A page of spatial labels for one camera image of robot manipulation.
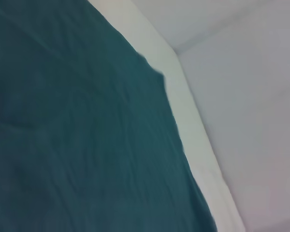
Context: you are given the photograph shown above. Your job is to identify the teal t-shirt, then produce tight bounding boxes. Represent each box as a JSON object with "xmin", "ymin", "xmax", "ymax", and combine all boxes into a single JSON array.
[{"xmin": 0, "ymin": 0, "xmax": 218, "ymax": 232}]

